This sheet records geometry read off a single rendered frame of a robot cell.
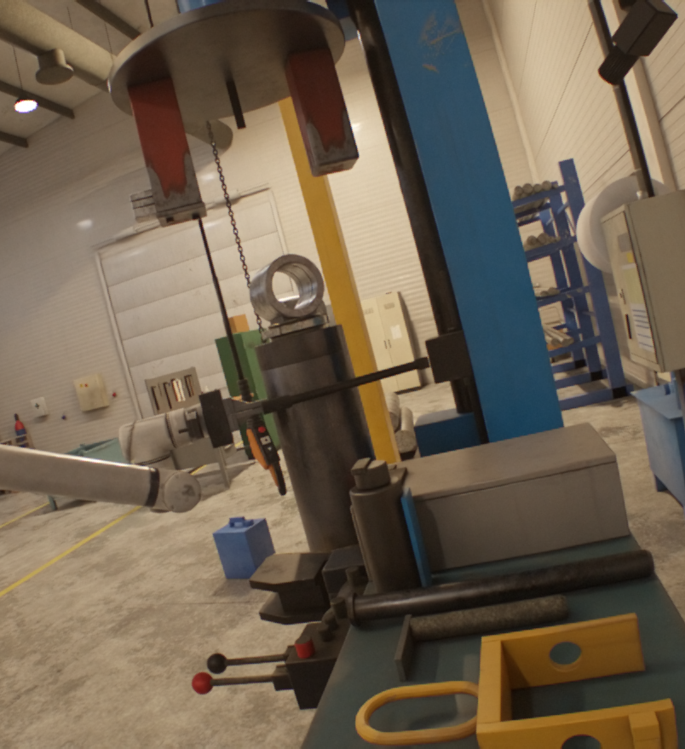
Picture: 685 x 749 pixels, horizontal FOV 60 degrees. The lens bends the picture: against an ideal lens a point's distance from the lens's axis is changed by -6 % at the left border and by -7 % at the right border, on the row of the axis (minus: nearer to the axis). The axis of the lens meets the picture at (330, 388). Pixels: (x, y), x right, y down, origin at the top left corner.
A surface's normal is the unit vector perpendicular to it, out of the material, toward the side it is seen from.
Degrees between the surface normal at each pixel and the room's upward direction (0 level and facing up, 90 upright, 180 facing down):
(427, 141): 90
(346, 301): 90
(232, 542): 90
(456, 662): 0
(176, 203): 90
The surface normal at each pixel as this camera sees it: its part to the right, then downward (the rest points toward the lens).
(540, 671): -0.25, 0.15
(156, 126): 0.15, 0.05
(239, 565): -0.49, 0.21
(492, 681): -0.26, -0.96
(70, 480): 0.48, 0.07
